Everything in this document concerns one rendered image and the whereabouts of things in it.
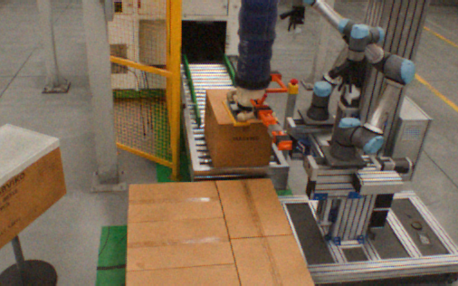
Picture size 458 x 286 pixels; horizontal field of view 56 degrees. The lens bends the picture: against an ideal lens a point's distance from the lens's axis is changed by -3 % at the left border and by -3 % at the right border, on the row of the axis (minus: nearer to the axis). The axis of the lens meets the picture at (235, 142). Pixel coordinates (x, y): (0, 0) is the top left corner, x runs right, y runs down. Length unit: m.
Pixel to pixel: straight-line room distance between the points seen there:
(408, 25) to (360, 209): 1.28
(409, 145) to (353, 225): 0.72
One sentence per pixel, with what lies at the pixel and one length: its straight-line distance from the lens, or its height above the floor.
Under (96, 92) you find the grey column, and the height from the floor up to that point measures 0.89.
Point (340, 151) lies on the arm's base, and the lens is 2.61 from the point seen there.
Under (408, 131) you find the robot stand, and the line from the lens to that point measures 2.89.
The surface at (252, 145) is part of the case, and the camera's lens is 3.16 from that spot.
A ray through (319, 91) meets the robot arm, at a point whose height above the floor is 1.24.
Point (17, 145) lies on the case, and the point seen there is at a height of 1.02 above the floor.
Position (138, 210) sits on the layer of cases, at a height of 0.54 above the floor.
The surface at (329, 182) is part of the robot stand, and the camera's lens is 2.69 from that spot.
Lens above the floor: 2.37
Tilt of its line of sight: 30 degrees down
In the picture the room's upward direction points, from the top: 5 degrees clockwise
